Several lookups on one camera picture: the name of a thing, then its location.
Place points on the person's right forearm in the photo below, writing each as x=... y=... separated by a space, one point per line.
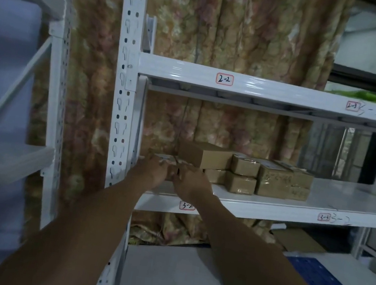
x=254 y=263

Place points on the small brown cardboard box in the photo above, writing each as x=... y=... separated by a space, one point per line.
x=216 y=176
x=240 y=183
x=245 y=166

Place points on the white slotted side rack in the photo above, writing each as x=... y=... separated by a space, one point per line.
x=54 y=92

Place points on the white metal shelving rack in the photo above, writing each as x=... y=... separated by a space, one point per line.
x=252 y=87

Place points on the red-bordered white shelf label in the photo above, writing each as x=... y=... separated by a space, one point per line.
x=186 y=206
x=352 y=106
x=225 y=79
x=324 y=217

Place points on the person's left forearm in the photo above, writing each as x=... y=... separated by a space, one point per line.
x=83 y=230

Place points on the cardboard box with white label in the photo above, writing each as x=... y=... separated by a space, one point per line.
x=301 y=184

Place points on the person's right fingers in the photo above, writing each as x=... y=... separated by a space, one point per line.
x=179 y=178

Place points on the green plastic bag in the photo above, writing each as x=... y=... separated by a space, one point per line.
x=374 y=98

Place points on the tall taped cardboard box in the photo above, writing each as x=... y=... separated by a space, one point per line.
x=273 y=181

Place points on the small taped cardboard box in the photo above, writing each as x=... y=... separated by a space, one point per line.
x=172 y=166

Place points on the floral patterned curtain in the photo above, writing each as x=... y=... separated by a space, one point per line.
x=244 y=25

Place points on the flat cardboard sheet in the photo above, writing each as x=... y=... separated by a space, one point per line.
x=296 y=239

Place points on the person's left hand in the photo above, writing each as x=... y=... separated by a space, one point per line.
x=150 y=173

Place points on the person's right hand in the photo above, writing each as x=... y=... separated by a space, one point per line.
x=194 y=184

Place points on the large plain cardboard box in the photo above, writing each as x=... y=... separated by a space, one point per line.
x=203 y=154

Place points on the person's left fingers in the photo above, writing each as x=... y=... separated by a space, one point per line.
x=163 y=175

